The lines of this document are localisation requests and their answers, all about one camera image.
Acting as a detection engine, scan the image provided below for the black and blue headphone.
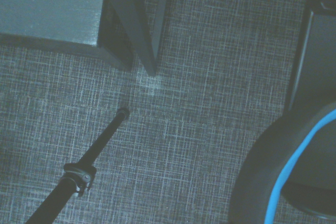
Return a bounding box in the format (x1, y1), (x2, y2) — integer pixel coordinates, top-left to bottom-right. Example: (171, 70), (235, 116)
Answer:
(229, 102), (336, 224)

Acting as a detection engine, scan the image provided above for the dark grey side table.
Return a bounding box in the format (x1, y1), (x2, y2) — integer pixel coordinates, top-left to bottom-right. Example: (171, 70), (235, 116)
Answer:
(0, 0), (134, 72)

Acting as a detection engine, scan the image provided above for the black tripod leg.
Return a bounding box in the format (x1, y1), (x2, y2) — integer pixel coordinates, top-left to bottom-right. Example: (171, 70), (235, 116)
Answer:
(24, 106), (131, 224)

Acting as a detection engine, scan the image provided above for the black box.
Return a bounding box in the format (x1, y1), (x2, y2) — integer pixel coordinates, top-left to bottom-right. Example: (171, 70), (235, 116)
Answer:
(287, 0), (336, 112)

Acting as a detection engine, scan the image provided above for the black table leg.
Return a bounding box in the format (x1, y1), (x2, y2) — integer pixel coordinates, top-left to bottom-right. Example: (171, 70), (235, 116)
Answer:
(97, 0), (174, 77)

